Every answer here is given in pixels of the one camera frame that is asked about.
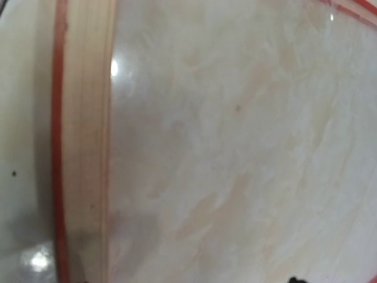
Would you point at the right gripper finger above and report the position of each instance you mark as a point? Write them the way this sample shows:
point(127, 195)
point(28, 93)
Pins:
point(296, 280)

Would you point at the wooden red photo frame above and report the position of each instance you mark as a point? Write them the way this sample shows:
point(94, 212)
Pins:
point(82, 141)

